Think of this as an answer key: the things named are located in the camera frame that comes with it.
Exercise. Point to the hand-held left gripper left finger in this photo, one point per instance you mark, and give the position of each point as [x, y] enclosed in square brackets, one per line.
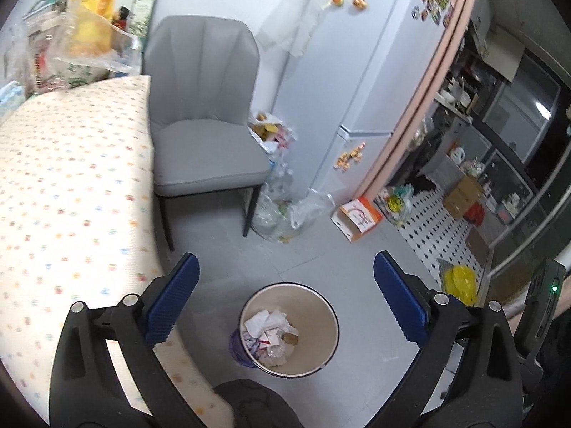
[171, 303]

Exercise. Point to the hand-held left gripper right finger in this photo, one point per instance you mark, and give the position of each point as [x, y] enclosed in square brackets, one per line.
[399, 298]

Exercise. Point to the printed wrapper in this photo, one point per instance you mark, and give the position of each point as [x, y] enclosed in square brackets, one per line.
[250, 345]

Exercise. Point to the white waste bin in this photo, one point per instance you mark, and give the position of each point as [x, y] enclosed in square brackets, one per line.
[312, 321]

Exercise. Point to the white tissue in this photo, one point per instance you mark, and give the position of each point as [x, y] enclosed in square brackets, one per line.
[263, 321]

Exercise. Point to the clear plastic wrap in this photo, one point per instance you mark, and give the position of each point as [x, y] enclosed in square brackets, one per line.
[276, 354]

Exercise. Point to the black dotted white mat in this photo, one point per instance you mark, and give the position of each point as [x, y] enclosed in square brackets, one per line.
[428, 240]

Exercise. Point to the orange white cardboard box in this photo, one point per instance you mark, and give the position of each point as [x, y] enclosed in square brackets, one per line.
[357, 218]

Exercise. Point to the colourful printed bag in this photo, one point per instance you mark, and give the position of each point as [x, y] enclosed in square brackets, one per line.
[395, 203]

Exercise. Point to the red bag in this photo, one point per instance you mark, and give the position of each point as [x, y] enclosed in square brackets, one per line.
[475, 214]

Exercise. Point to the brown cardboard box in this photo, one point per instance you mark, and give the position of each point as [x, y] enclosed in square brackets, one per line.
[464, 196]

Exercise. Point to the person's dark trouser leg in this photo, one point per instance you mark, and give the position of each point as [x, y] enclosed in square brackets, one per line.
[258, 405]

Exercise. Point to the clear bag of bottles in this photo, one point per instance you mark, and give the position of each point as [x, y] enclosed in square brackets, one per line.
[276, 214]

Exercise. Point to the yellow giraffe fridge magnet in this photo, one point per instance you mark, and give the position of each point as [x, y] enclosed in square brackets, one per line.
[350, 157]

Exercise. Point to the floral tablecloth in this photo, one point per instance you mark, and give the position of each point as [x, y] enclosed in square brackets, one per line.
[67, 187]

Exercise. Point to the white bag yellow contents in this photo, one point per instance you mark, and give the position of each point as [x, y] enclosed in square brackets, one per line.
[267, 131]

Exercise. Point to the kitchen shelf with dishes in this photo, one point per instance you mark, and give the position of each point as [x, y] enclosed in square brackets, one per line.
[464, 89]

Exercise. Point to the white refrigerator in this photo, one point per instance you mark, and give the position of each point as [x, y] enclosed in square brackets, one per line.
[357, 76]

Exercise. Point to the grey upholstered chair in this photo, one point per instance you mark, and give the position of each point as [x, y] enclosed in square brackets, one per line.
[200, 76]

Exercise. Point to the blue tissue pack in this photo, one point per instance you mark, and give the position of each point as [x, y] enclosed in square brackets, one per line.
[9, 98]

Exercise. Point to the clear plastic bag yellow contents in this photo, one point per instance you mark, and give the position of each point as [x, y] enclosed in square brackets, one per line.
[89, 40]

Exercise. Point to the dark small bottle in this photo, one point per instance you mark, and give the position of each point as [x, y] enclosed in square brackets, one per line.
[120, 18]

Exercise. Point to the clear crumpled plastic bag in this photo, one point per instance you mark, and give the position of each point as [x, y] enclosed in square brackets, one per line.
[15, 53]

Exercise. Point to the tall green box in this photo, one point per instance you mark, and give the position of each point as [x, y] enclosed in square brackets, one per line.
[145, 9]

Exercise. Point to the translucent hanging plastic bag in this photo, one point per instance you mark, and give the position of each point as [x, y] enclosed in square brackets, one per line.
[294, 22]

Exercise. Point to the yellow duck fridge magnet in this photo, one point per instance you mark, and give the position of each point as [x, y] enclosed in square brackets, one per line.
[360, 2]

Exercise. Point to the cluster of fridge magnets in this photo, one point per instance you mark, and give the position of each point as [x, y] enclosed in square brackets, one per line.
[435, 0]

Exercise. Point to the yellow snack bag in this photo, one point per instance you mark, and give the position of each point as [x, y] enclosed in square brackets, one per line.
[100, 4]

